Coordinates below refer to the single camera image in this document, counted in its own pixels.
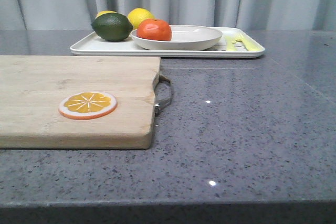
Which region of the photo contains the beige round plate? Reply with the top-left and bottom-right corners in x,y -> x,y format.
130,25 -> 223,50

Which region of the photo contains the orange fruit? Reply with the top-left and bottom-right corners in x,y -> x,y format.
136,19 -> 172,41

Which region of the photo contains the white rectangular tray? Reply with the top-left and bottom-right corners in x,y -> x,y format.
70,27 -> 265,58

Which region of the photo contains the orange slice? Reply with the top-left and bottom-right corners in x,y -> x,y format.
58,91 -> 118,120

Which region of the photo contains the yellow lemon right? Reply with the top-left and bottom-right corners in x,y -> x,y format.
127,8 -> 155,30

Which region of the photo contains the yellow lemon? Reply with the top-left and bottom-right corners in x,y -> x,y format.
96,10 -> 115,18
127,8 -> 155,30

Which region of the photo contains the green lime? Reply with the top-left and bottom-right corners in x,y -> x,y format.
91,13 -> 133,41

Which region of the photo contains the yellow plastic fork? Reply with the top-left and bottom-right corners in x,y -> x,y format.
235,34 -> 259,51

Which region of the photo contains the yellow lemon left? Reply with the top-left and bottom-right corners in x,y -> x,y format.
96,10 -> 115,18

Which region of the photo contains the wooden cutting board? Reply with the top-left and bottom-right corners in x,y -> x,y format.
1,56 -> 161,149

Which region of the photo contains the metal cutting board handle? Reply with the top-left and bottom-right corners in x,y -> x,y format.
153,73 -> 173,116

